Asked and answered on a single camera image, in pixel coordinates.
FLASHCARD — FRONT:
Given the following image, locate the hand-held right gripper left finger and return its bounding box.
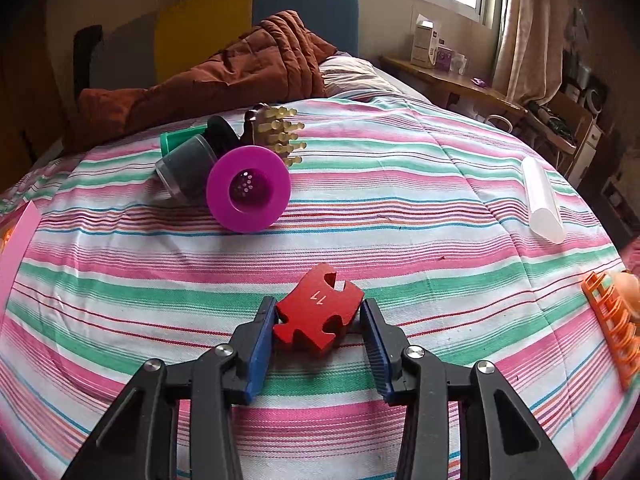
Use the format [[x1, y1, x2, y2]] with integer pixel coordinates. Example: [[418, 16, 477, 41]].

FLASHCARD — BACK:
[[62, 296, 279, 480]]

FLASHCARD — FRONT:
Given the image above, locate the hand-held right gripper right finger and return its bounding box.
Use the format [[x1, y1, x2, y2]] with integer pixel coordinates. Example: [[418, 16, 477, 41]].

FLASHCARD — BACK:
[[359, 297, 576, 480]]

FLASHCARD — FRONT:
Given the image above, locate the red wooden puzzle piece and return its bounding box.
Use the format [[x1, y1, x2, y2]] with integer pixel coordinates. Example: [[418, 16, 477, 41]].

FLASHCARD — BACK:
[[272, 262, 365, 356]]

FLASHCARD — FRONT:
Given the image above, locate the white tray pink rim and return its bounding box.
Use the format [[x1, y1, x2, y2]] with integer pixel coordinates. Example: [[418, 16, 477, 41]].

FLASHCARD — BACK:
[[0, 200, 43, 311]]

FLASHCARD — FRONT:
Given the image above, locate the striped pink green blanket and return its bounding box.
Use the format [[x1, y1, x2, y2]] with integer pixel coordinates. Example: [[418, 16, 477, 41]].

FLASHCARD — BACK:
[[0, 95, 636, 480]]

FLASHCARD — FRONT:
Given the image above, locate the purple plastic funnel cup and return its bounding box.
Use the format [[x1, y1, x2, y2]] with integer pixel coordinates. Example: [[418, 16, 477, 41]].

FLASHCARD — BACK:
[[206, 145, 292, 233]]

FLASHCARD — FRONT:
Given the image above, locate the grey round container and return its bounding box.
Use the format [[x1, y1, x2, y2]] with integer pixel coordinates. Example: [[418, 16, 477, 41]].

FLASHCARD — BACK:
[[155, 134, 218, 206]]

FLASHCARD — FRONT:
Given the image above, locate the wooden peg brush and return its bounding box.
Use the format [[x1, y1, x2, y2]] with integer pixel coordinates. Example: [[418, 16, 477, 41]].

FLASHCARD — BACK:
[[244, 103, 306, 167]]

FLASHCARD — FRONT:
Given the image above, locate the black round object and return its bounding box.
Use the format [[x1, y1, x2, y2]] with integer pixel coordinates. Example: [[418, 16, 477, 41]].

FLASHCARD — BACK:
[[205, 115, 241, 158]]

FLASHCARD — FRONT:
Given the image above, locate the green round lid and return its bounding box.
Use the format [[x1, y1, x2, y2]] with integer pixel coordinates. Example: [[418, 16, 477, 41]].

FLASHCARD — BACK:
[[160, 127, 206, 157]]

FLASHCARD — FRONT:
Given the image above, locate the translucent white tube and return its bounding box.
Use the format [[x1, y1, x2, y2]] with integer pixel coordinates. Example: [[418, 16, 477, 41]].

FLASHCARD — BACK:
[[521, 156, 566, 245]]

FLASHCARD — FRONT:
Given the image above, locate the orange plastic rack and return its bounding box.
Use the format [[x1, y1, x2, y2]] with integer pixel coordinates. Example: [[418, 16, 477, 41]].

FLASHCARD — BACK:
[[581, 271, 640, 391]]

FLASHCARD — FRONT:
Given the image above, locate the peach ball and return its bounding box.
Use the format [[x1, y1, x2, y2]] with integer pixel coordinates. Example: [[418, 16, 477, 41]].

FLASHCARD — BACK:
[[612, 270, 640, 321]]

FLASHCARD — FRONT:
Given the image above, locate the brown quilted jacket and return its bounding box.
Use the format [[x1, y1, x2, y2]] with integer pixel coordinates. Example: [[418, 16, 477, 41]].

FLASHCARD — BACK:
[[65, 10, 338, 153]]

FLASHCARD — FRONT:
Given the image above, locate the striped pillow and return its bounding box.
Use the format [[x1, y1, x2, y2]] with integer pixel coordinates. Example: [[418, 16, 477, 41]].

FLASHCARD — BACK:
[[317, 55, 401, 98]]

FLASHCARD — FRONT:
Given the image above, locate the wooden desk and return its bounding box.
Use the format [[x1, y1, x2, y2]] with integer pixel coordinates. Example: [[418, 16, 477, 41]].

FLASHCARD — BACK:
[[380, 55, 528, 121]]

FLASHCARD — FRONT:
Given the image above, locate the white small cabinet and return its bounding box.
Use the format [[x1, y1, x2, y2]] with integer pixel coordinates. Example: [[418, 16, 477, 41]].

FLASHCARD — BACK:
[[567, 122, 603, 188]]

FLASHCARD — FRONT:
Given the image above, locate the white carton box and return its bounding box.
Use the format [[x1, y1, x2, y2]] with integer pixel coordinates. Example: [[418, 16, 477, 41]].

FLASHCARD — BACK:
[[410, 14, 446, 70]]

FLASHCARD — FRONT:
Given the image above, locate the cardboard box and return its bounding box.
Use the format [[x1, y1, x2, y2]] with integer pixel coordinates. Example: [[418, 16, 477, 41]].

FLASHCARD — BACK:
[[550, 90, 593, 126]]

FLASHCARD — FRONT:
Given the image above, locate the grey yellow blue headboard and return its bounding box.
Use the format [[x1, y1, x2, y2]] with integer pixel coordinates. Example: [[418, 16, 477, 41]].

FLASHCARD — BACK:
[[90, 0, 360, 86]]

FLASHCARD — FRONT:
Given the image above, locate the beige curtain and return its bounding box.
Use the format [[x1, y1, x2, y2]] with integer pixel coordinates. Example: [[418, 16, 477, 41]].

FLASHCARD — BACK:
[[492, 0, 571, 106]]

